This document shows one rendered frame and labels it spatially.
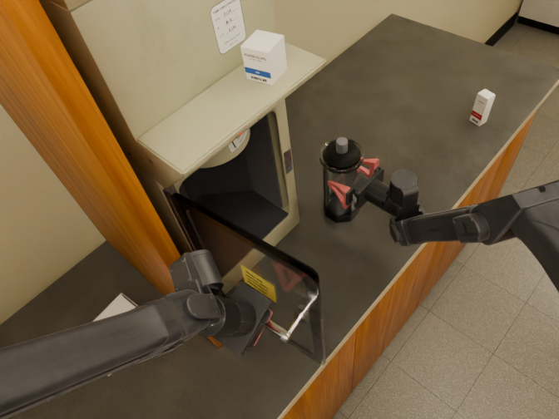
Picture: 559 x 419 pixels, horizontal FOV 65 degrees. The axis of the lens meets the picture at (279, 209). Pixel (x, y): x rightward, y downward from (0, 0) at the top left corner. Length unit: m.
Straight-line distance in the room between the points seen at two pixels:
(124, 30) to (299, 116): 0.98
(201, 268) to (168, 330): 0.14
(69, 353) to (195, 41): 0.46
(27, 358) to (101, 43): 0.38
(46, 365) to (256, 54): 0.50
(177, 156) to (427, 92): 1.14
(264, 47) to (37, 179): 0.70
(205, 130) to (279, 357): 0.59
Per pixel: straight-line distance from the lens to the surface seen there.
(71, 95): 0.52
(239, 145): 0.90
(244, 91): 0.73
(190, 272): 0.65
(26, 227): 1.26
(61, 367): 0.47
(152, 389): 1.12
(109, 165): 0.58
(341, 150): 1.06
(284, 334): 0.80
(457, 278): 2.28
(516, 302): 2.30
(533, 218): 0.59
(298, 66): 0.76
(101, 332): 0.51
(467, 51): 1.85
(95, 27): 0.62
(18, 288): 1.37
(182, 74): 0.72
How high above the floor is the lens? 1.95
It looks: 52 degrees down
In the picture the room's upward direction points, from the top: 10 degrees counter-clockwise
